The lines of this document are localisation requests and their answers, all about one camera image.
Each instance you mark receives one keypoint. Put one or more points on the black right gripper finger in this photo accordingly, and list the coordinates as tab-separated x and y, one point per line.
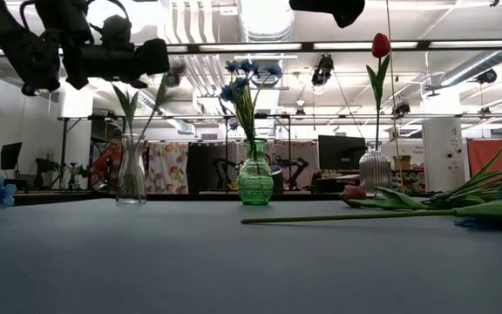
349	11

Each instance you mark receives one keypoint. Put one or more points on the background black robot arm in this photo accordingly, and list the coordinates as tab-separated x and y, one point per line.
296	168

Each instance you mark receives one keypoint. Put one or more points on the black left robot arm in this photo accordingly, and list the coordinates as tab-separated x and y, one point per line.
20	48

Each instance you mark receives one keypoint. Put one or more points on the tall smooth clear glass vase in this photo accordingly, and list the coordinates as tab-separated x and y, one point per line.
131	174

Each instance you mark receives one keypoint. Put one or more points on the green glass vase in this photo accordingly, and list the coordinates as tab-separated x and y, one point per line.
255	183

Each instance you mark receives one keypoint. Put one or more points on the ribbed clear glass vase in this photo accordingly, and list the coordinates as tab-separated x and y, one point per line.
375	172

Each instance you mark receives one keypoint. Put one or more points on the overhead light bar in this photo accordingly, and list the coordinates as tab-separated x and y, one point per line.
307	46

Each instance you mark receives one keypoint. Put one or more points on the person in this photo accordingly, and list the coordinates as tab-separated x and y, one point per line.
109	163

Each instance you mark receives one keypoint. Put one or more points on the floral curtain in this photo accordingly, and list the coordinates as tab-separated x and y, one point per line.
168	168

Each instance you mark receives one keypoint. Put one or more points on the black curtain panel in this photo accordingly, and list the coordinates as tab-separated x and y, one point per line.
207	165

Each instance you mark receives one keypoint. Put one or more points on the small black monitor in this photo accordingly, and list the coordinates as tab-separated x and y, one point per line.
10	155

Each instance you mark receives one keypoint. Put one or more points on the large black monitor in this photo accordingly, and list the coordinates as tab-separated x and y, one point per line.
342	152

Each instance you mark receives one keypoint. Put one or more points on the cardboard box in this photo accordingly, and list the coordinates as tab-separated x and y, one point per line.
403	162

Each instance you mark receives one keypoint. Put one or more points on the dark trash can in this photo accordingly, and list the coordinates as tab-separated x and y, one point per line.
279	181

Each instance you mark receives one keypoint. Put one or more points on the orange partition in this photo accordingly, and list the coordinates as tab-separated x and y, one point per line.
486	157

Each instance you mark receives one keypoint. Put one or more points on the black ceiling camera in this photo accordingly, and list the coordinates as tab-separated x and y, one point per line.
487	76
323	70
402	109
171	82

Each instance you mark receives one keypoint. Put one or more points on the silver ventilation duct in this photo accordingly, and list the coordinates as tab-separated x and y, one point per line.
266	26

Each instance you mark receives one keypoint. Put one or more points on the black workstation frame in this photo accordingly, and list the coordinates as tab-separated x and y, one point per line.
64	152

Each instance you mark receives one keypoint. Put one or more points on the black table frame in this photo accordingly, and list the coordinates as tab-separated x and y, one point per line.
190	196

